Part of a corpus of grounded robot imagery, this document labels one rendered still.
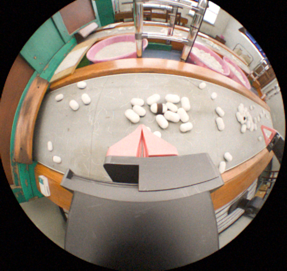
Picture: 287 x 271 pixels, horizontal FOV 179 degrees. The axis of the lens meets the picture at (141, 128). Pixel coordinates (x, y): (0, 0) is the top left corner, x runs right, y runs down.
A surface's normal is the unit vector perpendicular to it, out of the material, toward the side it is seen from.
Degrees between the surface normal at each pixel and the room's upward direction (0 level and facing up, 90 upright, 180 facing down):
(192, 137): 0
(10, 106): 89
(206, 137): 0
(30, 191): 90
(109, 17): 90
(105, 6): 90
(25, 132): 68
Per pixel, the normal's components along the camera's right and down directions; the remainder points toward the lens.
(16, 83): 1.00, 0.00
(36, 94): 0.91, -0.10
